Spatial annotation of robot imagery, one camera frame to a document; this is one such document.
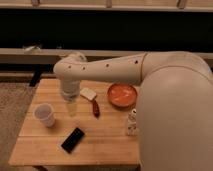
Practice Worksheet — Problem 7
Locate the white plastic cup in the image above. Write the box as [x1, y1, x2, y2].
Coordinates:
[33, 103, 55, 127]

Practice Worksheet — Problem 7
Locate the wooden table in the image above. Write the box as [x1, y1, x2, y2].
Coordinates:
[9, 79, 138, 166]

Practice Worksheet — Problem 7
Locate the white sponge block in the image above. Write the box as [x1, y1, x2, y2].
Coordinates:
[80, 87, 97, 101]

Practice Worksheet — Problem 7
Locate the black smartphone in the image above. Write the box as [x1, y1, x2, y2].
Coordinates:
[61, 127, 85, 153]

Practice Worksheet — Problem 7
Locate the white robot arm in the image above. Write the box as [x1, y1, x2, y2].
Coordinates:
[54, 51, 213, 171]

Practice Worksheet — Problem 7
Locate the clear plastic bottle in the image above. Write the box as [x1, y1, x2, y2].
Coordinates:
[126, 109, 137, 136]

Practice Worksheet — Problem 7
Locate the orange ceramic bowl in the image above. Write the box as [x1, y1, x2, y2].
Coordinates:
[107, 84, 137, 108]

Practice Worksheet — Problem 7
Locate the dark red chili pepper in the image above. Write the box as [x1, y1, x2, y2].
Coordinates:
[92, 100, 100, 118]

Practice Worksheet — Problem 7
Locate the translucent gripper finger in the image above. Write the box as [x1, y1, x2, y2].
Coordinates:
[66, 100, 77, 117]

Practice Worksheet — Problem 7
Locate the grey wall rail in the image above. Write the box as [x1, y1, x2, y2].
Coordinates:
[0, 47, 213, 66]

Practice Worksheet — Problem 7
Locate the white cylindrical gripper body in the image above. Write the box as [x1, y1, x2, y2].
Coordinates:
[60, 80, 80, 101]

